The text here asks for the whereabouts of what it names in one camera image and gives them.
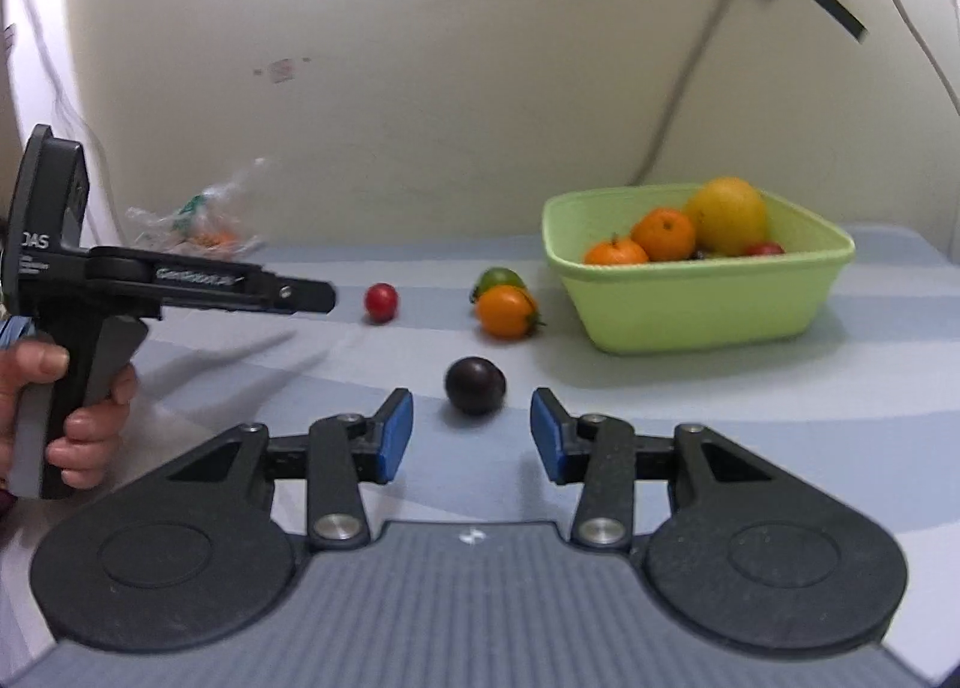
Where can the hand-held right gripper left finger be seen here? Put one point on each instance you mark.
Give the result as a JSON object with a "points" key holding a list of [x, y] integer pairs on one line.
{"points": [[395, 436]]}

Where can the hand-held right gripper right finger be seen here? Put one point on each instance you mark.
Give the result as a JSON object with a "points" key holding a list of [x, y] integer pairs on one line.
{"points": [[547, 436]]}

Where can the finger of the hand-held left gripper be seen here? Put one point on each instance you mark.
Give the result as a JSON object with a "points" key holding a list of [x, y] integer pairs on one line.
{"points": [[304, 295]]}

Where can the red cherry tomato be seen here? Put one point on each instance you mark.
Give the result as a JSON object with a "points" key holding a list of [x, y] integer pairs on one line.
{"points": [[381, 301]]}

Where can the dark purple tomato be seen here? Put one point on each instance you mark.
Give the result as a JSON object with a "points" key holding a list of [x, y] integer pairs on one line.
{"points": [[475, 385]]}

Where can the light green plastic basin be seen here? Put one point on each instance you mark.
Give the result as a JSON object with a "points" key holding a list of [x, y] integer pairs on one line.
{"points": [[697, 313]]}

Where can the large orange mandarin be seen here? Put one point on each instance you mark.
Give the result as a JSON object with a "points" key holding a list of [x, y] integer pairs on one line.
{"points": [[664, 235]]}

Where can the large yellow citrus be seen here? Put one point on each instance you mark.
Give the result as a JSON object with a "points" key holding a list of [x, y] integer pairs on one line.
{"points": [[727, 215]]}

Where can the person's left hand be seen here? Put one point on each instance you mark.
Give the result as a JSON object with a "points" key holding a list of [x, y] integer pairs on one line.
{"points": [[94, 433]]}

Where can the clear plastic bag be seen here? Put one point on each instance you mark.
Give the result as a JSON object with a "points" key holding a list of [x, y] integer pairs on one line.
{"points": [[199, 223]]}

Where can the orange tomato with green stem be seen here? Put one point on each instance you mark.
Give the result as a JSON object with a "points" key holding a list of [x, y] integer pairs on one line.
{"points": [[508, 311]]}

